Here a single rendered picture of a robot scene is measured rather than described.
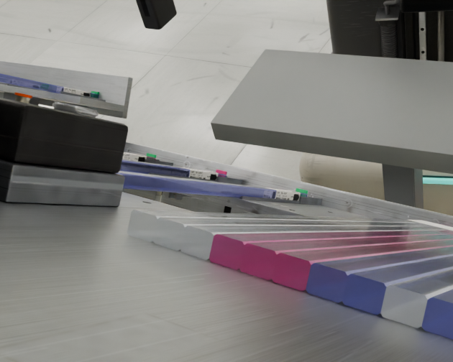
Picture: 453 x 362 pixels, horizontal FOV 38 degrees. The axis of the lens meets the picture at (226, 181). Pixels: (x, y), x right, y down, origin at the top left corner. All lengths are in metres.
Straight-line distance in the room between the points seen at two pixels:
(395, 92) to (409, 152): 0.15
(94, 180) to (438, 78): 0.89
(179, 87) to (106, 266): 2.22
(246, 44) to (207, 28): 0.25
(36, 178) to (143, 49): 2.43
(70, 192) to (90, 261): 0.12
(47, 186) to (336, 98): 0.87
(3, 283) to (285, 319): 0.08
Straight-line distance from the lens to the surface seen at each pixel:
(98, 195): 0.36
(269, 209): 0.60
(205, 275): 0.23
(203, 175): 0.76
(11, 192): 0.31
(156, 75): 2.55
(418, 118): 1.09
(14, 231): 0.25
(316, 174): 1.53
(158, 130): 2.25
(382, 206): 0.76
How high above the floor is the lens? 1.27
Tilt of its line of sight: 40 degrees down
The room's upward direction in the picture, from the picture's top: 16 degrees counter-clockwise
